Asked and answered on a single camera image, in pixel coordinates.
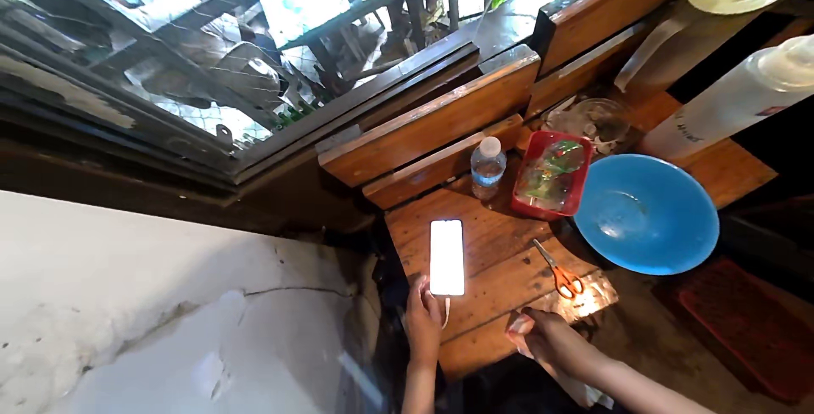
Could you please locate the person's left hand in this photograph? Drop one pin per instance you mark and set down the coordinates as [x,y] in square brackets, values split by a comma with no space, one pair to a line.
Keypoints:
[422,332]

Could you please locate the person's right hand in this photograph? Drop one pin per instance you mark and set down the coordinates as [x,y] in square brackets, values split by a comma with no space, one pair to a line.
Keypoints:
[566,345]

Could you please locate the person's left thumb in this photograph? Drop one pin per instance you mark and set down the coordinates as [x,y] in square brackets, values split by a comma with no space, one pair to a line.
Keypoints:
[434,309]

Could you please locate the person's right fingers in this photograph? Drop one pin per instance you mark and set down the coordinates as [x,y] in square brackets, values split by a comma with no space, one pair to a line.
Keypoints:
[538,320]

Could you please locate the person's left fingers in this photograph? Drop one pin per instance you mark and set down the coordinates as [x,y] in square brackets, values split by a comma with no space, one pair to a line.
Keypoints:
[418,292]

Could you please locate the clear plastic packet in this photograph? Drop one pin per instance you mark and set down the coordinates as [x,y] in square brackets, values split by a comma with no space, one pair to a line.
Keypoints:
[520,329]

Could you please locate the smartphone with white screen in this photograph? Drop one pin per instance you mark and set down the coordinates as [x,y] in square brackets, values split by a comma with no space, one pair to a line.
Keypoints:
[447,258]

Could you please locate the person's right forearm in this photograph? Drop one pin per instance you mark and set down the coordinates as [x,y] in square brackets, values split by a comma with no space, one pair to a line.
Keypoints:
[642,390]

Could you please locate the person's left forearm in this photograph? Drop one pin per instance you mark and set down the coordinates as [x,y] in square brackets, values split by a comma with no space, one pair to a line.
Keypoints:
[420,391]

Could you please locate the person's legs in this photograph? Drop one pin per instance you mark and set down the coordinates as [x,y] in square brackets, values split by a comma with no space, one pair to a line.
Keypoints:
[509,392]

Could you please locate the wooden slatted bench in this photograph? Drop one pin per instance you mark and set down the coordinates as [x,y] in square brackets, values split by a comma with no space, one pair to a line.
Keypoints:
[483,242]

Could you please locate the red plastic container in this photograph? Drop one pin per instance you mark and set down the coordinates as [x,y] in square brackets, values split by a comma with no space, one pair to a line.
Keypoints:
[539,212]

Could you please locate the clear bottle with white cap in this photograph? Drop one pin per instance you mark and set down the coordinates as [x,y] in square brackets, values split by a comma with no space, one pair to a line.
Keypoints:
[488,169]

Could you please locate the blue plastic basin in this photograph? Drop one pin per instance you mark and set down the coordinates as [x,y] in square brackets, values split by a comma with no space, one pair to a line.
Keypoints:
[655,229]

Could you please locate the plastic bag with green vegetables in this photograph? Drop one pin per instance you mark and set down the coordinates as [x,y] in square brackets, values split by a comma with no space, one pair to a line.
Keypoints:
[555,169]

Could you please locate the red plastic crate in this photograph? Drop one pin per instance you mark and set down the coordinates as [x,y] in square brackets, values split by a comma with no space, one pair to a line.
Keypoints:
[744,331]

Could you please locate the outdoor table with turquoise edge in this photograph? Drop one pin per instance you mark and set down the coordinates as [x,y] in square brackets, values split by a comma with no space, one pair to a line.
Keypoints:
[318,13]

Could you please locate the translucent bottle with white cap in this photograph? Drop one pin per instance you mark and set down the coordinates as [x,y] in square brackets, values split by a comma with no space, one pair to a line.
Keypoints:
[731,93]

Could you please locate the translucent pitcher with yellowish lid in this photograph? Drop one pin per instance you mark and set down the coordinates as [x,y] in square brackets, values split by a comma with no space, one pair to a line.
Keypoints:
[690,35]

